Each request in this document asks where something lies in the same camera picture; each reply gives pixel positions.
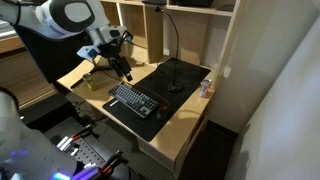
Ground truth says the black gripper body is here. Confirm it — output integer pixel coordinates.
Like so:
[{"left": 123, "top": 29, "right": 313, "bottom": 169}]
[{"left": 99, "top": 34, "right": 130, "bottom": 62}]

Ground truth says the black mechanical keyboard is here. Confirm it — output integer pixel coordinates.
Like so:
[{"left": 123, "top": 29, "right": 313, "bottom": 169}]
[{"left": 108, "top": 81, "right": 161, "bottom": 119}]

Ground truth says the white robot base link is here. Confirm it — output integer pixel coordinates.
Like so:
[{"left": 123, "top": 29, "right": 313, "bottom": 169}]
[{"left": 0, "top": 87, "right": 78, "bottom": 180}]

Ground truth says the yellow green drink can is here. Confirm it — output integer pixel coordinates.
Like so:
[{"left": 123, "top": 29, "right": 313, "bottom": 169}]
[{"left": 82, "top": 72, "right": 99, "bottom": 92}]

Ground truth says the black desk mat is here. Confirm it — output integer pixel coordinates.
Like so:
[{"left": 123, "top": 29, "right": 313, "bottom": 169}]
[{"left": 101, "top": 57, "right": 212, "bottom": 143}]

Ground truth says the black gooseneck desk lamp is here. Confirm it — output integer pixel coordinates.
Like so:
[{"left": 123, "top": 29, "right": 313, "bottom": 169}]
[{"left": 154, "top": 5, "right": 185, "bottom": 94}]

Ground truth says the black computer mouse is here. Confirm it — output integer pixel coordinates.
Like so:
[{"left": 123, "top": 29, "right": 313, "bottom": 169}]
[{"left": 155, "top": 105, "right": 172, "bottom": 122}]

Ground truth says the wooden shelf unit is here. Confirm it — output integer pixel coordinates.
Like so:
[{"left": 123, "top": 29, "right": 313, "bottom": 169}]
[{"left": 99, "top": 0, "right": 250, "bottom": 88}]

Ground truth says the red white soda can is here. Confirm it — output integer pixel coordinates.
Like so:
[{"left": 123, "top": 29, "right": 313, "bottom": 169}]
[{"left": 198, "top": 78, "right": 213, "bottom": 99}]

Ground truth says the wooden desk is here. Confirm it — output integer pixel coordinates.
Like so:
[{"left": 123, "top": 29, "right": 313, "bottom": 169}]
[{"left": 56, "top": 54, "right": 218, "bottom": 180}]

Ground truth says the wooden slatted cabinet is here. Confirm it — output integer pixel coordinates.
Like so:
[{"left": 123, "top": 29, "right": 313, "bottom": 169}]
[{"left": 0, "top": 34, "right": 58, "bottom": 112}]

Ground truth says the black device on shelf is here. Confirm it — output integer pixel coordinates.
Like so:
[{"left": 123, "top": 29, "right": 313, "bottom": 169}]
[{"left": 174, "top": 0, "right": 215, "bottom": 9}]

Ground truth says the white label on shelf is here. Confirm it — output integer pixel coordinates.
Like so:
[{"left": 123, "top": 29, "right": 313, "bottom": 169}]
[{"left": 222, "top": 66, "right": 232, "bottom": 80}]

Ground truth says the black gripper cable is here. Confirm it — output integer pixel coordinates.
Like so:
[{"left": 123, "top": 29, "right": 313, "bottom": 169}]
[{"left": 120, "top": 30, "right": 148, "bottom": 50}]

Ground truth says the blue white wrist camera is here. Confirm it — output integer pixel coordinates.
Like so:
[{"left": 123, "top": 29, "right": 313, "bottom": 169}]
[{"left": 76, "top": 44, "right": 101, "bottom": 61}]

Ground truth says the red cable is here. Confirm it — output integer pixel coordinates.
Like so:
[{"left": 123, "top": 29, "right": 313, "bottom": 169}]
[{"left": 133, "top": 84, "right": 171, "bottom": 109}]

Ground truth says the red black handled clamp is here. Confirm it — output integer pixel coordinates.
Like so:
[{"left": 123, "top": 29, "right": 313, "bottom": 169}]
[
  {"left": 70, "top": 124, "right": 95, "bottom": 142},
  {"left": 99, "top": 149, "right": 125, "bottom": 176}
]

